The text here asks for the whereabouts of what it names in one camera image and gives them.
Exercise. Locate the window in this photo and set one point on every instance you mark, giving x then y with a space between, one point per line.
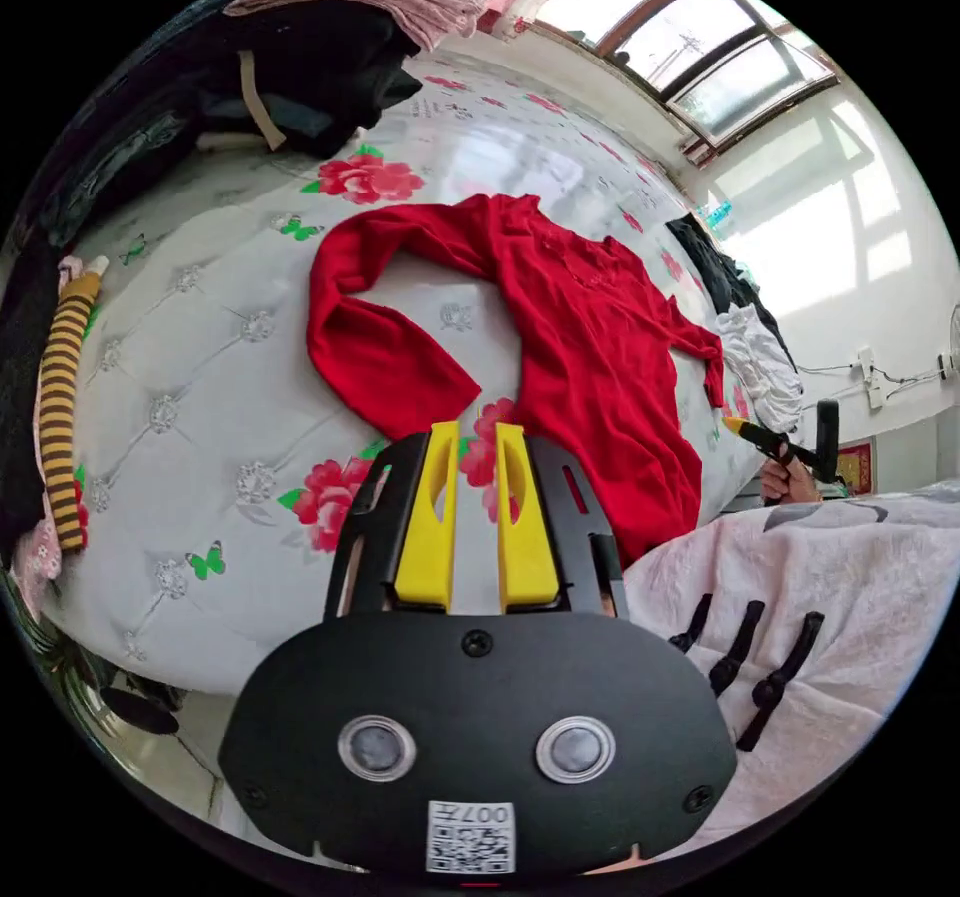
697 34

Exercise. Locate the bed with floral quilt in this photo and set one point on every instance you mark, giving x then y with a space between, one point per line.
225 387

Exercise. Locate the pile of black and white clothes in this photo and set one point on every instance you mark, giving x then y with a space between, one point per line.
750 342

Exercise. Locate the white power strip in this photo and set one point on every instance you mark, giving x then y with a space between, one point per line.
870 376

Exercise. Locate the person's right hand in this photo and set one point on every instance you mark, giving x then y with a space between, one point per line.
780 484

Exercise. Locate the black slipper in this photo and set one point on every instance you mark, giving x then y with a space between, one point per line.
139 711

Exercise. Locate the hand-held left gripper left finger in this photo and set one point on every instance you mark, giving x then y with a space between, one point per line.
429 529

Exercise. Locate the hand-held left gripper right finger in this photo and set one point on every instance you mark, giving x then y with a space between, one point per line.
526 537

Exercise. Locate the red long sleeve sweater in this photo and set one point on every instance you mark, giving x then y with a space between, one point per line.
592 357

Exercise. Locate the person's body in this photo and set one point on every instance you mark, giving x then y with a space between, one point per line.
810 612

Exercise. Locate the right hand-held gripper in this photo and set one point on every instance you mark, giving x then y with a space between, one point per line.
784 453

